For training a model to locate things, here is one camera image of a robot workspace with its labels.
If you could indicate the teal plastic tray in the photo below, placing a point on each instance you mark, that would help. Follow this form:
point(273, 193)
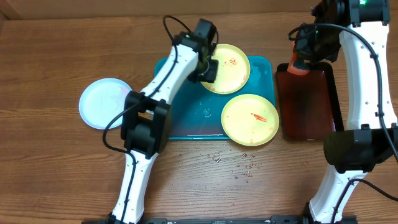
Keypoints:
point(196, 111)

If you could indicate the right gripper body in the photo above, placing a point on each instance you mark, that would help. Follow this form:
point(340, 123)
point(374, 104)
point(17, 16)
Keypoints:
point(311, 52)

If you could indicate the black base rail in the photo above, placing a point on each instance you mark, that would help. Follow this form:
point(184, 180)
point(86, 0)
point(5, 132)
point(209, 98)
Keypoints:
point(276, 219)

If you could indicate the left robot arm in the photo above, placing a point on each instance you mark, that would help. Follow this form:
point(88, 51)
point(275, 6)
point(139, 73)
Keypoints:
point(146, 118)

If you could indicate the black red lacquer tray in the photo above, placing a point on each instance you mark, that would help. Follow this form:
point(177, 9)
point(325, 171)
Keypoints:
point(309, 105)

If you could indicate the orange sponge with dark scourer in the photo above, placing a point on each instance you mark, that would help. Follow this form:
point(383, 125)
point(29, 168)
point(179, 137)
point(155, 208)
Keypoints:
point(297, 66)

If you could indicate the light blue plate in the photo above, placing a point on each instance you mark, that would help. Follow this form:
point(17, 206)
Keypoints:
point(102, 101)

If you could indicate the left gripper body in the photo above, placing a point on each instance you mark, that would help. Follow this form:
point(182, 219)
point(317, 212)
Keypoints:
point(207, 72)

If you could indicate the yellow-green plate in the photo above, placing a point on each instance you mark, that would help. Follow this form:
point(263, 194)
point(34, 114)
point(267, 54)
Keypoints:
point(233, 70)
point(250, 120)

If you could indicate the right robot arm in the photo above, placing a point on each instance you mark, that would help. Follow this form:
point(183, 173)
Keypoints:
point(360, 29)

